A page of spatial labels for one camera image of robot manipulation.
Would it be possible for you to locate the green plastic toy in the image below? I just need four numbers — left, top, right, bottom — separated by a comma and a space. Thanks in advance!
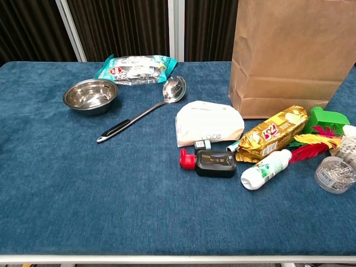
302, 106, 350, 137

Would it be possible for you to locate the blue felt table cover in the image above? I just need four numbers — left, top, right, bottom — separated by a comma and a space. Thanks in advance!
0, 61, 356, 256

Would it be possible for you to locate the white bottle green print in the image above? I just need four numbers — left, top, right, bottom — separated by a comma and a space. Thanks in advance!
240, 149, 293, 191

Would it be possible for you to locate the colourful feather shuttlecock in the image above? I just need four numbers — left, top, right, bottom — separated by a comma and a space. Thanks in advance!
288, 125, 343, 164

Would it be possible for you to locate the white tissue pack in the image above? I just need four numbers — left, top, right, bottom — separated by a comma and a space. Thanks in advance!
175, 100, 245, 148

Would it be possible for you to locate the gold biscuit packet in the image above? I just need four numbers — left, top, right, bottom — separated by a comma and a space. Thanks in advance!
235, 105, 309, 164

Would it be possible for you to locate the green white tube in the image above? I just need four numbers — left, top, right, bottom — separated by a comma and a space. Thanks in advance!
225, 140, 240, 153

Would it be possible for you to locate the teal silver snack packet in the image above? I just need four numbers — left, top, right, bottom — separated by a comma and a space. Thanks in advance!
93, 54, 178, 86

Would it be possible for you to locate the white orange packet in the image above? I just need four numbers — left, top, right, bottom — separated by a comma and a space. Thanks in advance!
329, 124, 356, 165

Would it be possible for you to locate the brown paper carrier bag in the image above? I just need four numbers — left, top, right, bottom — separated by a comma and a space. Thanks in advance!
228, 0, 356, 120

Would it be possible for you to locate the stainless steel bowl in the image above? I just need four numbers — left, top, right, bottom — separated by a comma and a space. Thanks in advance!
62, 78, 119, 117

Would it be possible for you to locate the steel ladle black handle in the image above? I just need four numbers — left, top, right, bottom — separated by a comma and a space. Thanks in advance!
96, 75, 187, 144

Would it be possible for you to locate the white aluminium frame post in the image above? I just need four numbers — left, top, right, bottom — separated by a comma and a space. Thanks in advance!
55, 0, 87, 62
167, 0, 185, 62

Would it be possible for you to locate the dark pleated curtain panel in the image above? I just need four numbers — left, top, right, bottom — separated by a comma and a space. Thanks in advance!
66, 0, 171, 62
0, 0, 78, 67
184, 0, 240, 62

